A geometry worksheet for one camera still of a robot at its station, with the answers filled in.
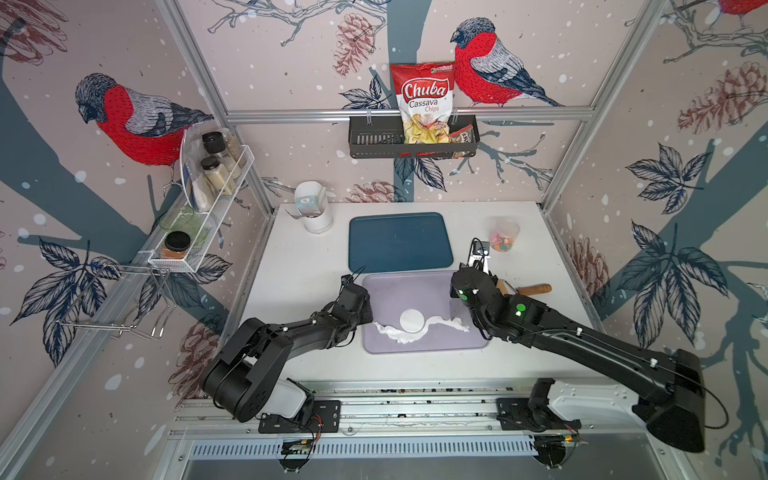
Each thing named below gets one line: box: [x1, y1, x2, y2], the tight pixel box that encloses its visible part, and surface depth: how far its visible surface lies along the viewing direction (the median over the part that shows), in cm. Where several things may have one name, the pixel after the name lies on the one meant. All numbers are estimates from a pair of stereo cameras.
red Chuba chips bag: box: [390, 61, 455, 145], surface depth 83 cm
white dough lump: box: [372, 316, 470, 344], surface depth 89 cm
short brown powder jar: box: [161, 231, 191, 259], surface depth 61 cm
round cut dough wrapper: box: [400, 308, 425, 333], surface depth 92 cm
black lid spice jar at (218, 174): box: [200, 156, 236, 196], surface depth 78 cm
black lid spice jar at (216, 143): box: [202, 131, 241, 175], surface depth 81 cm
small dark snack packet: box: [448, 125, 475, 143], surface depth 89 cm
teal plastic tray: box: [348, 212, 454, 273], surface depth 117 cm
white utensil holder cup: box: [295, 180, 333, 234], surface depth 109 cm
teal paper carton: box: [296, 195, 321, 218], surface depth 106 cm
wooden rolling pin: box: [496, 279, 552, 296], surface depth 97 cm
